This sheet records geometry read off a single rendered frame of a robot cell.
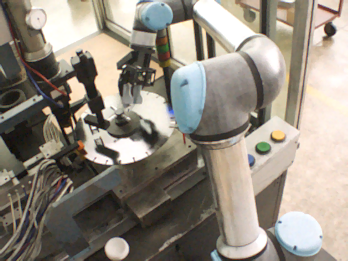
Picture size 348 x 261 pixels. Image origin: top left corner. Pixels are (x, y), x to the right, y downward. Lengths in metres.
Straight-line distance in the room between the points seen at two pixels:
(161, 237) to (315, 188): 1.25
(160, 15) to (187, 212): 0.60
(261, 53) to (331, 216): 1.52
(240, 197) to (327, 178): 1.54
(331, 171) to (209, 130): 1.69
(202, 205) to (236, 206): 0.45
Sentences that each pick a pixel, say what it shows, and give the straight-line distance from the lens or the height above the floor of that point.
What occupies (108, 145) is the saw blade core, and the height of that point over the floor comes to 0.95.
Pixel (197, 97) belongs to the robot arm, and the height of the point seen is 1.33.
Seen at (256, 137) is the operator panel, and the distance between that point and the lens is 1.14.
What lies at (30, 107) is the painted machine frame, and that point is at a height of 1.04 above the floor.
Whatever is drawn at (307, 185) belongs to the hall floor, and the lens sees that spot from 2.17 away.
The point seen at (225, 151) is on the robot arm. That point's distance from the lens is 0.67.
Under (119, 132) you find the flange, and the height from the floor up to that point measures 0.96.
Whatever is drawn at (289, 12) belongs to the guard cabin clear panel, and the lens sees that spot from 1.06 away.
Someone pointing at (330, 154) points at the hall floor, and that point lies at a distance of 2.36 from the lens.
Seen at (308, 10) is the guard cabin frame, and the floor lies 1.29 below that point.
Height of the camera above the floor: 1.72
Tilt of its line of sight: 45 degrees down
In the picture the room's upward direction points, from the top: 9 degrees counter-clockwise
